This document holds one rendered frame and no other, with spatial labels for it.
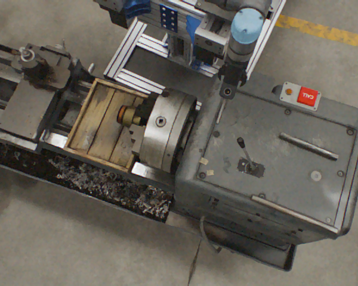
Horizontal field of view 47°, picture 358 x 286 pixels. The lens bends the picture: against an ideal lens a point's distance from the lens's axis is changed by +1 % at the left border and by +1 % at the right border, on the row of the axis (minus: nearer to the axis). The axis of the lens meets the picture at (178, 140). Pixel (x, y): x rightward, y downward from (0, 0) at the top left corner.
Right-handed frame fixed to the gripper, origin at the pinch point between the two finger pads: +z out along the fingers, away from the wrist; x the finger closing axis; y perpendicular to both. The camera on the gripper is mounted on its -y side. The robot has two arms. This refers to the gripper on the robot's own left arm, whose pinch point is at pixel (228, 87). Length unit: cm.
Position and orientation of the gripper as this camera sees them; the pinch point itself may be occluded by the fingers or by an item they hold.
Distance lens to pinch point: 137.3
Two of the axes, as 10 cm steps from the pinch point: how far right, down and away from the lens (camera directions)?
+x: -9.4, -3.3, 1.0
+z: 0.0, 3.0, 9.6
